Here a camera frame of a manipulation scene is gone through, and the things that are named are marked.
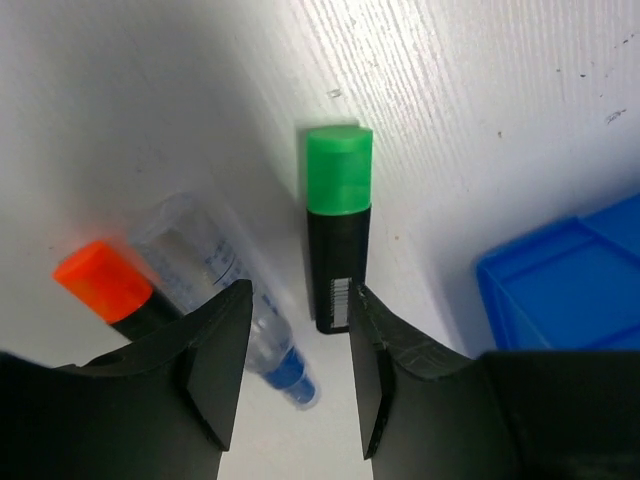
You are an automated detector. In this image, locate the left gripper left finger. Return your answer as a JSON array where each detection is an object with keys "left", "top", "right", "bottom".
[{"left": 1, "top": 280, "right": 252, "bottom": 479}]

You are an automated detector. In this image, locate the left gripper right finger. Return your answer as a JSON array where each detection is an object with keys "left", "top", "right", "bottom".
[{"left": 348, "top": 286, "right": 639, "bottom": 479}]

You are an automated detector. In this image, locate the orange capped black highlighter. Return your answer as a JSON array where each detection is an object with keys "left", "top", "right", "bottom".
[{"left": 52, "top": 241, "right": 183, "bottom": 342}]

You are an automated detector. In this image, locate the clear bottle blue cap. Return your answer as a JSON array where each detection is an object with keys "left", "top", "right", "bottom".
[{"left": 128, "top": 193, "right": 319, "bottom": 412}]

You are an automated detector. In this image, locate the green capped black highlighter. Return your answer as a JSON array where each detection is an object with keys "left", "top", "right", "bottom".
[{"left": 306, "top": 125, "right": 373, "bottom": 335}]

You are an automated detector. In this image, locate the blue plastic divided bin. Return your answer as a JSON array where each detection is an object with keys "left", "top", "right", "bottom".
[{"left": 476, "top": 196, "right": 639, "bottom": 351}]

